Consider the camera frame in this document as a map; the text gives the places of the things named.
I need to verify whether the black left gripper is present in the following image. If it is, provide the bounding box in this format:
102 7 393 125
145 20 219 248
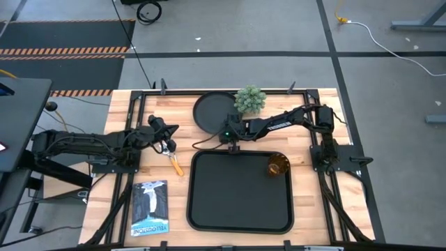
148 114 180 153

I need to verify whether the black round plate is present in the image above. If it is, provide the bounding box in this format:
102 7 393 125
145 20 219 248
192 91 242 135

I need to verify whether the metal spoon with yellow handle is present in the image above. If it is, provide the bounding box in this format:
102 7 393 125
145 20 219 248
161 142 185 177

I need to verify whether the amber glass cup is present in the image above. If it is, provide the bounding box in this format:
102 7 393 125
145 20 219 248
267 153 291 178

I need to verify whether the black rectangular tray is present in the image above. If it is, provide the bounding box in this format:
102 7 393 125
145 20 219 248
186 149 295 235

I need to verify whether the green artificial plant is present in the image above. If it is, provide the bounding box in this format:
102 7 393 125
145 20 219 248
233 85 268 115

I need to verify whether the Yellowstone waterfall book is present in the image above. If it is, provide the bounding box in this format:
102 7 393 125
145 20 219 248
130 179 171 238

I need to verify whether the black hazard-striped floor mat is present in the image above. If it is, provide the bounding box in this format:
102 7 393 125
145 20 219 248
0 19 137 56
0 54 126 98

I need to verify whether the black desk top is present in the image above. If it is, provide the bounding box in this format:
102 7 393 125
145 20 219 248
0 77 54 174

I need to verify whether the grey table foot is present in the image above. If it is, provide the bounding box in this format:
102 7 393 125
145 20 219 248
424 114 446 126

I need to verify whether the grey table leg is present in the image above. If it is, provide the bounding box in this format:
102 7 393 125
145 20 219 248
390 0 446 33

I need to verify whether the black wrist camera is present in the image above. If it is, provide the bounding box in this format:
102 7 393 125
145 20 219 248
219 128 234 144

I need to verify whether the black camera cable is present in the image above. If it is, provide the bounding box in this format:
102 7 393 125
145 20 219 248
191 134 224 151

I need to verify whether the black metal table frame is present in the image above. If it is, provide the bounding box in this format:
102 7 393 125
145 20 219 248
83 80 376 250

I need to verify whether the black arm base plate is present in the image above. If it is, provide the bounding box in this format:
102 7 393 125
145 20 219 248
309 144 374 173
91 155 141 174

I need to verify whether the long black floor cable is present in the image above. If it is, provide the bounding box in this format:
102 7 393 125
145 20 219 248
111 0 156 90

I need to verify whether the black coiled cable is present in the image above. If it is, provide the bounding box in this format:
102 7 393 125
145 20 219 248
136 1 163 26

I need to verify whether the black desk frame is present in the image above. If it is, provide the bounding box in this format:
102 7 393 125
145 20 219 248
0 149 93 241

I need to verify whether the yellow cable plug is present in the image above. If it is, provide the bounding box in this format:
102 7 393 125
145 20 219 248
334 0 350 24

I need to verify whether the white floor cable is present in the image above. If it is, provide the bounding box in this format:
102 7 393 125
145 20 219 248
347 20 446 77

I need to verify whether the thin black floor cable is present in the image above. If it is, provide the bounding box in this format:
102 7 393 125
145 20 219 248
0 225 83 248

